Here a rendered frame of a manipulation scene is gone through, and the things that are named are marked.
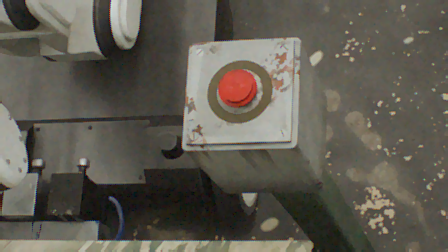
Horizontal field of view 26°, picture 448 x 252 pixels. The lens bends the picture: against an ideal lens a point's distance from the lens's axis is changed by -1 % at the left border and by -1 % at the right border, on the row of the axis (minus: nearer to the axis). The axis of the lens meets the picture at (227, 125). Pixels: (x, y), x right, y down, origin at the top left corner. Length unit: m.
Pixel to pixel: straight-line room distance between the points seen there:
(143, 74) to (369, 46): 0.46
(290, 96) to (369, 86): 1.00
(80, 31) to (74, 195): 0.58
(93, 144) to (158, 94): 0.16
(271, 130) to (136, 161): 0.88
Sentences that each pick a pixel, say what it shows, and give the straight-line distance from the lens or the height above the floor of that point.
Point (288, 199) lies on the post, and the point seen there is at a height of 0.62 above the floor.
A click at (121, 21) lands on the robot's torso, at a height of 0.31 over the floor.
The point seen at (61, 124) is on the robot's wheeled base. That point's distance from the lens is 1.93.
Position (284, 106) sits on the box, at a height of 0.93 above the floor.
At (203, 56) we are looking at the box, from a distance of 1.03.
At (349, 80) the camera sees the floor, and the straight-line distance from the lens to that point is 2.00.
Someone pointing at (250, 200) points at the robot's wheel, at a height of 0.07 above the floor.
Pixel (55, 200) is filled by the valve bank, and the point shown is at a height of 0.76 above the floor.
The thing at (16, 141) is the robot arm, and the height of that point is 1.12.
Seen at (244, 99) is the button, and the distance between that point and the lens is 0.99.
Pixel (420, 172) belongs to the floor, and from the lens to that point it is 1.92.
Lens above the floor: 1.84
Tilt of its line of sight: 66 degrees down
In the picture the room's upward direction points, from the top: 38 degrees counter-clockwise
